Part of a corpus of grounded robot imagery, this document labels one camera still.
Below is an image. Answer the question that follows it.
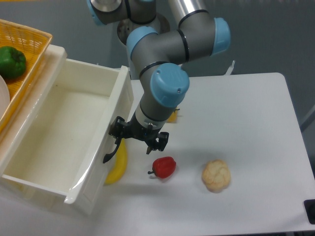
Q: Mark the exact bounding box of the beige bread roll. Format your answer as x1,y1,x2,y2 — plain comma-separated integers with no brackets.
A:
201,159,231,192

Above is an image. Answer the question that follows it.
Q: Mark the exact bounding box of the white drawer cabinet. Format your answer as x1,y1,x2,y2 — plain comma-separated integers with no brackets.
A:
0,45,67,191

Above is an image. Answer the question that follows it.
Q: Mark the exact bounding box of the green bell pepper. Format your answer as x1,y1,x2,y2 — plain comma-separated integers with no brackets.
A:
0,46,26,79

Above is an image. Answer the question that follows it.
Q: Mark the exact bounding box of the white plate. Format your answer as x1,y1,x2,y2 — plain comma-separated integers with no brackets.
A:
0,76,10,118

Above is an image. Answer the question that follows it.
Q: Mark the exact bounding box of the yellow bell pepper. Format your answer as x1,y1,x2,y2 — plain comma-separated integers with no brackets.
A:
167,107,180,123

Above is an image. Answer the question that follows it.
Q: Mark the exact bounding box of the yellow banana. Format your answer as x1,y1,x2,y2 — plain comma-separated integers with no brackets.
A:
104,139,128,185

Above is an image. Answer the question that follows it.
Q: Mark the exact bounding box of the black corner object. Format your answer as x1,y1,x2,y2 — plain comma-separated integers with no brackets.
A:
304,199,315,225

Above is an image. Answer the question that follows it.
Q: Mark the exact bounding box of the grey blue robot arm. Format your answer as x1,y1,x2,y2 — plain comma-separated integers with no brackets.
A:
87,0,231,152

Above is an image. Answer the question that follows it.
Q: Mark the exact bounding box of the white drawer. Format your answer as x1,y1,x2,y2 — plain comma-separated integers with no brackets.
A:
0,59,133,214

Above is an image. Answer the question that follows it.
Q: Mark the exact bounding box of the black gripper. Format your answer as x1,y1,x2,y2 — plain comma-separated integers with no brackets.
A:
109,115,169,154

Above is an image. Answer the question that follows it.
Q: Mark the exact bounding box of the yellow wicker basket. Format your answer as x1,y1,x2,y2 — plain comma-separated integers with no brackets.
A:
0,20,53,131

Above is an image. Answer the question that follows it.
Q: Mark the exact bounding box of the red bell pepper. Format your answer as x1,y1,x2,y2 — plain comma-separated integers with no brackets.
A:
148,156,177,179

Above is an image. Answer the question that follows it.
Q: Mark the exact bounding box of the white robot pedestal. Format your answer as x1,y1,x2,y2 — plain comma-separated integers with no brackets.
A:
117,13,236,81

